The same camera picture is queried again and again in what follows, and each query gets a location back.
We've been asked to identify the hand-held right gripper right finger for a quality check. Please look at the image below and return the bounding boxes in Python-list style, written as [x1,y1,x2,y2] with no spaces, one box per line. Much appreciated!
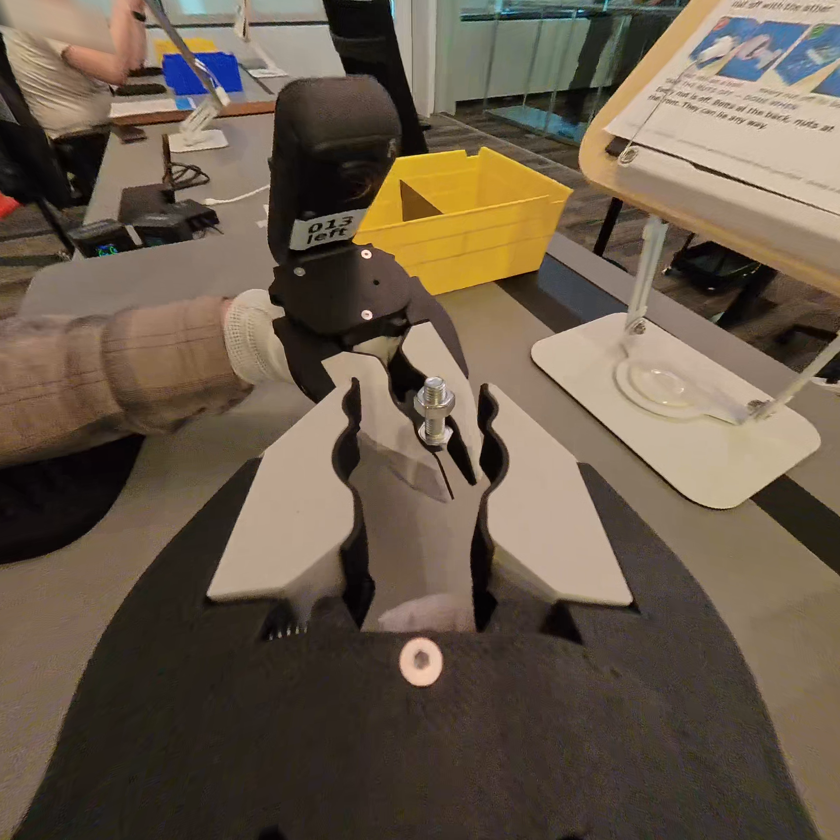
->
[471,382,634,634]

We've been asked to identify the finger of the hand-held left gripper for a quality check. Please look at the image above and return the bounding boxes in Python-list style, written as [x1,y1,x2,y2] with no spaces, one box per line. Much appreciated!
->
[322,351,454,503]
[394,322,483,487]

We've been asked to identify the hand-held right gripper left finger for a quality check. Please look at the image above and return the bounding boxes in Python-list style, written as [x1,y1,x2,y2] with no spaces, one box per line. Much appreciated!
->
[206,377,375,631]

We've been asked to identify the steel bolt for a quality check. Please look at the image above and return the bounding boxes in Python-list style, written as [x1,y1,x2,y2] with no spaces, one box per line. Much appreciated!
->
[417,376,455,448]

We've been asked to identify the yellow plastic storage bin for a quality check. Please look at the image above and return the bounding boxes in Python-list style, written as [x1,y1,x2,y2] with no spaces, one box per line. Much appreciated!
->
[153,37,219,60]
[353,146,574,296]

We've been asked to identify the person's left forearm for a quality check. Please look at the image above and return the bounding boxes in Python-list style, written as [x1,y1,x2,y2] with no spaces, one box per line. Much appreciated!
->
[0,295,253,467]

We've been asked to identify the person's left hand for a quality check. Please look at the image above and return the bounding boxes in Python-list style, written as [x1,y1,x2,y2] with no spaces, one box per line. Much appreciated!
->
[223,289,296,388]

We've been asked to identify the black usb hub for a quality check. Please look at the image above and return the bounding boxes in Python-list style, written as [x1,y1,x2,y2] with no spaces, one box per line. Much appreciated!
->
[120,184,221,248]

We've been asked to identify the black office chair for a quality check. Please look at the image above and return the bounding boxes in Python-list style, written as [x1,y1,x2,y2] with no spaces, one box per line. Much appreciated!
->
[0,39,73,211]
[320,0,431,156]

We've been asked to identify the grey power bank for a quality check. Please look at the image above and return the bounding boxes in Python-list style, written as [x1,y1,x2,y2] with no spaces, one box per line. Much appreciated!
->
[67,220,144,259]

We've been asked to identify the blue plastic bin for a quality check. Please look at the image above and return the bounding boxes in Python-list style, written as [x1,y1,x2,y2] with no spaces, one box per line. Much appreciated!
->
[161,51,245,97]

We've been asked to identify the wooden document stand board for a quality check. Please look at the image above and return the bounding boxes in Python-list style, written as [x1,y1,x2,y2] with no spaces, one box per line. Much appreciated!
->
[577,0,840,298]

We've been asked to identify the printed instruction sheet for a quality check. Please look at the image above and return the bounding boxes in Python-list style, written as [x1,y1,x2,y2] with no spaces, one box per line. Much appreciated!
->
[604,0,840,198]

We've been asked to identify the white usb cable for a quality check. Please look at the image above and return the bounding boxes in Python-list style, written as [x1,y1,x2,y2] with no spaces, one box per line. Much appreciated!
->
[203,185,271,207]

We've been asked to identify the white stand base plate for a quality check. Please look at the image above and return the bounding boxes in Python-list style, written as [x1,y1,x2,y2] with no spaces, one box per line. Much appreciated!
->
[530,311,821,509]

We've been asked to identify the clear round stand mount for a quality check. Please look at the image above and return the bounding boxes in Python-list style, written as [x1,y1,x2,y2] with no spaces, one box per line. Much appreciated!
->
[613,354,772,427]

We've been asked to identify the wire page holder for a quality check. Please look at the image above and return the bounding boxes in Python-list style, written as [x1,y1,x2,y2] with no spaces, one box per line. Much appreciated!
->
[617,36,736,165]

